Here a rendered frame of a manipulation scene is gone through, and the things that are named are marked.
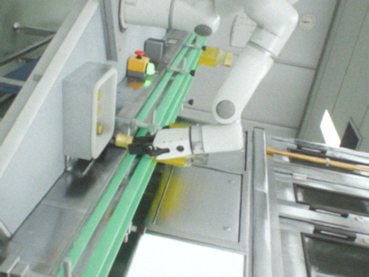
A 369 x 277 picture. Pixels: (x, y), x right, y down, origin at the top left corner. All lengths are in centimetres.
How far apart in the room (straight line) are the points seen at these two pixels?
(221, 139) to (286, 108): 665
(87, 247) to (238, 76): 53
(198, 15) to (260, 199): 69
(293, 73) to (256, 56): 642
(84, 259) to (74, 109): 38
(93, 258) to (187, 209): 52
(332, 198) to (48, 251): 118
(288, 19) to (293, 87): 650
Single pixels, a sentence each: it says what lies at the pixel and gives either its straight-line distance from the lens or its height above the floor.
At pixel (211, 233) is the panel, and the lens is 128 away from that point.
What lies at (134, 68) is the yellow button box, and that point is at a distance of 160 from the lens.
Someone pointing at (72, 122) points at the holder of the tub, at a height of 78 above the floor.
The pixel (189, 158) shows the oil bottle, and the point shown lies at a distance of 136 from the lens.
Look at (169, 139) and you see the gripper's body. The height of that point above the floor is 104.
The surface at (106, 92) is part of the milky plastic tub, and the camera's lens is 118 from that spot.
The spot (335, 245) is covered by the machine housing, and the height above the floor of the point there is 163.
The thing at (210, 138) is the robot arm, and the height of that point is 114.
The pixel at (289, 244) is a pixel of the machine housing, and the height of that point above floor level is 146.
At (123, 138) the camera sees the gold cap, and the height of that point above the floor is 91.
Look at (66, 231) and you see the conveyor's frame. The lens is 96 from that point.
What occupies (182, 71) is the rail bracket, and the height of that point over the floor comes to 95.
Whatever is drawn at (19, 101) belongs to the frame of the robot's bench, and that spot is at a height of 67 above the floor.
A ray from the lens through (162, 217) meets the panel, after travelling 130.
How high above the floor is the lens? 115
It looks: 4 degrees down
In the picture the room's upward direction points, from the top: 101 degrees clockwise
